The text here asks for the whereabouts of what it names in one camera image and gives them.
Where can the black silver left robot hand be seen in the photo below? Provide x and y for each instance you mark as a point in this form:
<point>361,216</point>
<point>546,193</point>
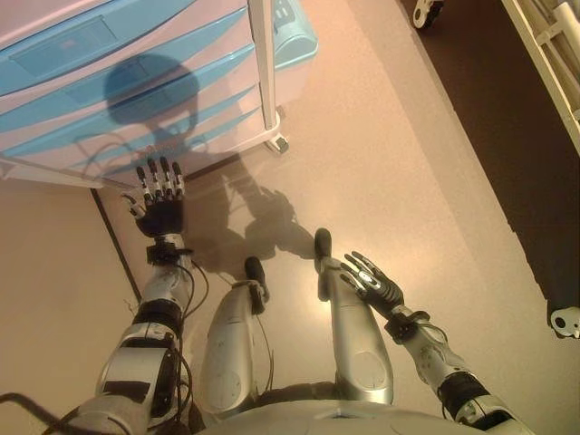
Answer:
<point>163,217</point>

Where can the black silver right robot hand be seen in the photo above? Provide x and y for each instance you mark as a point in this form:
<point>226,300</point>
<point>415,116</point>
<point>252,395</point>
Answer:
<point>378,285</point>

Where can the blue white cart drawer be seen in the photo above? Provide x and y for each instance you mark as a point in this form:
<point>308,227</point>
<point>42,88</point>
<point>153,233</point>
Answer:
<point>226,62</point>

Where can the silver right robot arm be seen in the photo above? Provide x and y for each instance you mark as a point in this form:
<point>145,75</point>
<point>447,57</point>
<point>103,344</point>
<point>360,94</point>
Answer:
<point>430,358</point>

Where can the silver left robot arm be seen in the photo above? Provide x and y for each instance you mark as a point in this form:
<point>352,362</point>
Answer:
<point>161,283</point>

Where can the white cart caster wheel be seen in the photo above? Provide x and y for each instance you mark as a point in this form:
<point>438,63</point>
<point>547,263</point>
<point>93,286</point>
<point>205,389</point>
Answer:
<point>278,145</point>

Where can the white medical cart blue drawers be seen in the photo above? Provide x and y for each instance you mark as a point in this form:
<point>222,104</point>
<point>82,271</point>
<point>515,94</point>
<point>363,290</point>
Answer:
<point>263,68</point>

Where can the bed caster wheel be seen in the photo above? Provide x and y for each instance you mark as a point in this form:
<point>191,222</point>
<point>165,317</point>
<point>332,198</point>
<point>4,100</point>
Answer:
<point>564,321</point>
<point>426,13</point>

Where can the waste bin with blue lid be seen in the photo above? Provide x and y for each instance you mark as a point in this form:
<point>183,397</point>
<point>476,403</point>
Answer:
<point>294,41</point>

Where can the beige hospital bed frame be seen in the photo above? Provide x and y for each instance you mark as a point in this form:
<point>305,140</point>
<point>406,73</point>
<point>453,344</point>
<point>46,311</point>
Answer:
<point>526,41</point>

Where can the beige bed side rail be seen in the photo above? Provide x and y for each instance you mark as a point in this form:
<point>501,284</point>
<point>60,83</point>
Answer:
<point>568,13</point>

